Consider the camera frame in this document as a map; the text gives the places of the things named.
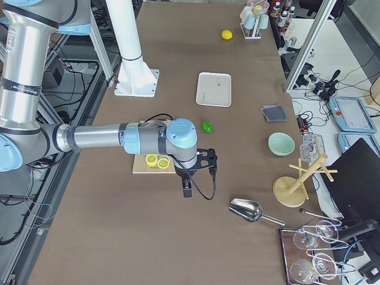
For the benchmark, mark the cream rectangular tray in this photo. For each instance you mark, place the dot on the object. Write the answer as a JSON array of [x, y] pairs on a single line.
[[214, 89]]

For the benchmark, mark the mint green bowl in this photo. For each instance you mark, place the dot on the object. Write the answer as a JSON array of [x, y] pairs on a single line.
[[281, 144]]

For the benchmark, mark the blue teach pendant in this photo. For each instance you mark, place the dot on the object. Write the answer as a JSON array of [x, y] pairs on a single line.
[[347, 139], [351, 115]]

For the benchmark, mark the metal scoop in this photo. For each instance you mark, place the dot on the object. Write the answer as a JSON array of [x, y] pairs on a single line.
[[251, 211]]

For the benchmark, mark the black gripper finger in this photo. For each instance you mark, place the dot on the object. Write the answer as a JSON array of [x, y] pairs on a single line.
[[187, 188]]

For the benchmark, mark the green lime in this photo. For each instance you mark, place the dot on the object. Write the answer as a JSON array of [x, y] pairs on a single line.
[[207, 127]]

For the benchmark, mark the wine glass rack tray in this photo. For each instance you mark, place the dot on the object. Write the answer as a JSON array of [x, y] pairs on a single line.
[[308, 253]]

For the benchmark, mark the white pillar with base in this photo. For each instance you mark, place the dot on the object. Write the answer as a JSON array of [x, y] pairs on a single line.
[[135, 78]]

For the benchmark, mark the wooden cutting board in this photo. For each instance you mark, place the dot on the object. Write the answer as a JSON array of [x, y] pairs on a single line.
[[148, 169]]

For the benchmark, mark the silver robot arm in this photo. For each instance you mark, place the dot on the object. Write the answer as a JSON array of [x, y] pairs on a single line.
[[24, 140]]

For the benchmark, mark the mint plastic cup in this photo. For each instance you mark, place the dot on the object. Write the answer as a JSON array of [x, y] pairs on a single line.
[[263, 22]]

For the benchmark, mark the white wire cup rack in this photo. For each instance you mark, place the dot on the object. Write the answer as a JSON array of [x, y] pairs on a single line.
[[257, 8]]

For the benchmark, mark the lemon slice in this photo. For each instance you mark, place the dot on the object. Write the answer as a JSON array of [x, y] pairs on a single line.
[[151, 160], [163, 162]]

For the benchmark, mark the grey folded cloth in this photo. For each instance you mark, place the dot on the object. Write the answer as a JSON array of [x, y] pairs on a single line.
[[274, 113]]

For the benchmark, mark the yellow whole lemon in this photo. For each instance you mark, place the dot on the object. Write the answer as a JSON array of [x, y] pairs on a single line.
[[226, 34]]

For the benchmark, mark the wooden mug tree stand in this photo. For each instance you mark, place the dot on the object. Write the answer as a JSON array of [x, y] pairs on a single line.
[[290, 191]]

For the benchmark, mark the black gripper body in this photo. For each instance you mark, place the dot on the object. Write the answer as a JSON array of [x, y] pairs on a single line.
[[181, 172]]

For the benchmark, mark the light blue plastic cup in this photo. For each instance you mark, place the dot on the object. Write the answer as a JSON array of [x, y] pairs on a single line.
[[249, 22]]

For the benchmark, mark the aluminium frame post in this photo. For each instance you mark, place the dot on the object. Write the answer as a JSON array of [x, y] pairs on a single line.
[[316, 27]]

